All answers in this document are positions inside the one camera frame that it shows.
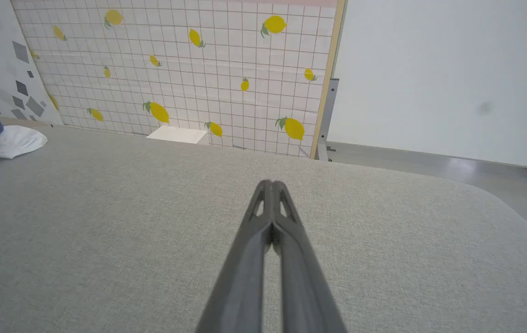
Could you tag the white rectangular block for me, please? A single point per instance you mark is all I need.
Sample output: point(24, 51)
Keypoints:
point(177, 134)

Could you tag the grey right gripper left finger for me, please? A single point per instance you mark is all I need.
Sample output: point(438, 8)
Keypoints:
point(240, 277)

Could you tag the grey metal support bracket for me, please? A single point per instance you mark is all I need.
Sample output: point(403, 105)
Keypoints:
point(327, 120)

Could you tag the lemon print grid panel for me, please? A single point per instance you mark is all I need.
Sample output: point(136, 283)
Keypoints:
point(189, 69)

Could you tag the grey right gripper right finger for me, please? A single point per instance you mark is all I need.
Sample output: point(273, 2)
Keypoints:
point(302, 282)

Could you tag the blue and white shirt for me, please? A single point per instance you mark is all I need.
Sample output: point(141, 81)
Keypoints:
point(9, 141)

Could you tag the wooden panel edge strip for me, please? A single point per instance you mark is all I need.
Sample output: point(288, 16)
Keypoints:
point(328, 78)

